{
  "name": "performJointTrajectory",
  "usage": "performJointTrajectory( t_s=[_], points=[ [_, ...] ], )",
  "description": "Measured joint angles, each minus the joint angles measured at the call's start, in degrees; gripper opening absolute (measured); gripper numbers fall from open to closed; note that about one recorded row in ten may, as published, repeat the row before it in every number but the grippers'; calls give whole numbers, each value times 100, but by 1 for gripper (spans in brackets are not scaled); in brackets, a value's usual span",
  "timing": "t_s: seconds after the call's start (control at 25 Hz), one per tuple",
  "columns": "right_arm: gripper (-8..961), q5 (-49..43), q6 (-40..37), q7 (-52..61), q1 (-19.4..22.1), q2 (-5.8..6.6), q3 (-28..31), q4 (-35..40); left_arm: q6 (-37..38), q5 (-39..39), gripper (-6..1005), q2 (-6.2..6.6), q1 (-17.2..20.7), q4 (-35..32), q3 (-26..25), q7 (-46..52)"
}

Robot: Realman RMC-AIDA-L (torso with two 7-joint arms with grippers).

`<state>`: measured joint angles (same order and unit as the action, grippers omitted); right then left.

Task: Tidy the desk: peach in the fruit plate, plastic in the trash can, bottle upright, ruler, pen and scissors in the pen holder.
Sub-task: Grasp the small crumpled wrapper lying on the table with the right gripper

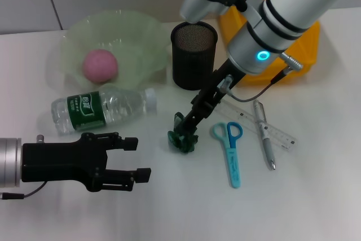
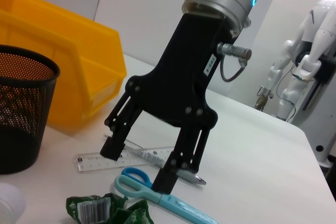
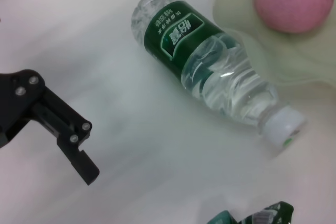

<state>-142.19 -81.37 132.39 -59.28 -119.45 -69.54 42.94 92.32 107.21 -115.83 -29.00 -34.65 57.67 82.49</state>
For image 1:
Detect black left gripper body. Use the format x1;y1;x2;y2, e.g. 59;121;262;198
21;132;113;192

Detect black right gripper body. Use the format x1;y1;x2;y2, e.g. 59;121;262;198
191;62;246;117

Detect green plastic wrapper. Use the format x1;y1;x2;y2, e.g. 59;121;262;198
167;112;200;154

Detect clear green-label water bottle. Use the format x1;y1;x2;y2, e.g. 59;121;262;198
50;87;157;136

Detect pink peach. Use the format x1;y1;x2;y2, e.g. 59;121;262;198
81;49;118;84

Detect black mesh pen holder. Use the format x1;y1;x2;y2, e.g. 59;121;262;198
170;20;218;91

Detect blue scissors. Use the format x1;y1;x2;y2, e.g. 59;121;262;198
212;121;244;189

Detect grey ballpoint pen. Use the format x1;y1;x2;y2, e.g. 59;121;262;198
253;99;276;171

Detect clear plastic ruler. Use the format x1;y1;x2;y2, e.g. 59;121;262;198
213;99;297;151

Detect translucent green fruit plate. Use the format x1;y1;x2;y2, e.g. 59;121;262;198
46;9;169;91

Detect yellow plastic bin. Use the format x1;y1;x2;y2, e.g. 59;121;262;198
217;0;321;87

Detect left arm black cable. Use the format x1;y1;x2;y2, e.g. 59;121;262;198
0;181;47;200

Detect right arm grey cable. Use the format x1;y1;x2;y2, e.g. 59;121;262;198
218;65;294;103

